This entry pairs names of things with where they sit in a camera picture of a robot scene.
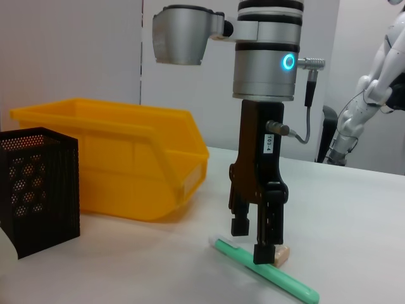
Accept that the yellow plastic bin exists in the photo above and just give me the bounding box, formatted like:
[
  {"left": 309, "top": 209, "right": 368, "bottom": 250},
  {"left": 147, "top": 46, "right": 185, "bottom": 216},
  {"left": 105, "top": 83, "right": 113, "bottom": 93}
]
[{"left": 9, "top": 97, "right": 210, "bottom": 224}]

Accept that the right gripper cable with plugs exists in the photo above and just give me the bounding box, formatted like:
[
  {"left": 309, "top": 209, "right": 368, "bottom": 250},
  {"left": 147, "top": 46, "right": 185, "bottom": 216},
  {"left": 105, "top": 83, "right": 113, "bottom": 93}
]
[{"left": 266, "top": 56, "right": 327, "bottom": 145}]

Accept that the white humanoid robot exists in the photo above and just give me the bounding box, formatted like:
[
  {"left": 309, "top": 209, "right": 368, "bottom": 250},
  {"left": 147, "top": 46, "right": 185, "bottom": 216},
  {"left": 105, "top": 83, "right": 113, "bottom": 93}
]
[{"left": 328, "top": 0, "right": 405, "bottom": 165}]

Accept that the beige eraser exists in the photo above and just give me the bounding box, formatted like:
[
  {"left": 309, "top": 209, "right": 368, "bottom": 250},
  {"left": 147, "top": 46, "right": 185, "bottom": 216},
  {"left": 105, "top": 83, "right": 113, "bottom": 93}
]
[{"left": 273, "top": 244, "right": 291, "bottom": 267}]

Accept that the black chair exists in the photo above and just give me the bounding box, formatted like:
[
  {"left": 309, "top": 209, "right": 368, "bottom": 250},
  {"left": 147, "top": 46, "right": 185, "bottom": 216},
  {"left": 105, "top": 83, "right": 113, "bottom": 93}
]
[{"left": 318, "top": 106, "right": 339, "bottom": 164}]

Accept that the black mesh pen holder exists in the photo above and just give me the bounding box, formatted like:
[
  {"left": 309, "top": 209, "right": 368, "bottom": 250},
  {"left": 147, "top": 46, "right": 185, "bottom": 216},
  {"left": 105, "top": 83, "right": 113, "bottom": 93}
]
[{"left": 0, "top": 127, "right": 82, "bottom": 260}]

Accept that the mint green pen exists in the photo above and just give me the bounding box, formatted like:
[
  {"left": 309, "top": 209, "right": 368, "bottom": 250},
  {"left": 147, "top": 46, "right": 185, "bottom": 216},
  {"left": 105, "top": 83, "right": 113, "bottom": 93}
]
[{"left": 208, "top": 234, "right": 320, "bottom": 304}]

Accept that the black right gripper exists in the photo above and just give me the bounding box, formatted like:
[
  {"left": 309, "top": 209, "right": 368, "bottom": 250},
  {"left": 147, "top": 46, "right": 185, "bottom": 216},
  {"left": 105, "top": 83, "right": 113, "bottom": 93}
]
[{"left": 228, "top": 99, "right": 290, "bottom": 265}]

